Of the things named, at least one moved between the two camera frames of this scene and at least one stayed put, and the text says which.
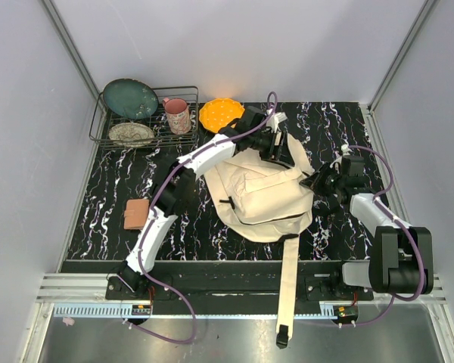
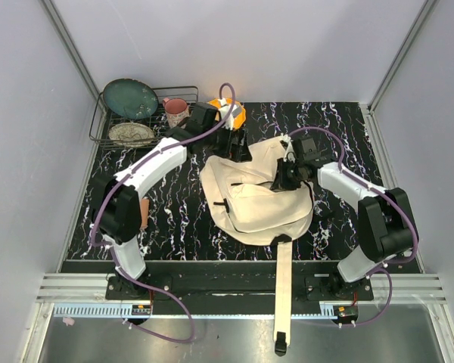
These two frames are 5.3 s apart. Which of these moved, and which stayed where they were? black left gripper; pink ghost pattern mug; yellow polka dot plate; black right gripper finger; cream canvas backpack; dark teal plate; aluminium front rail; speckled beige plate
Moved: black left gripper; cream canvas backpack; black right gripper finger
Stayed: speckled beige plate; pink ghost pattern mug; yellow polka dot plate; dark teal plate; aluminium front rail
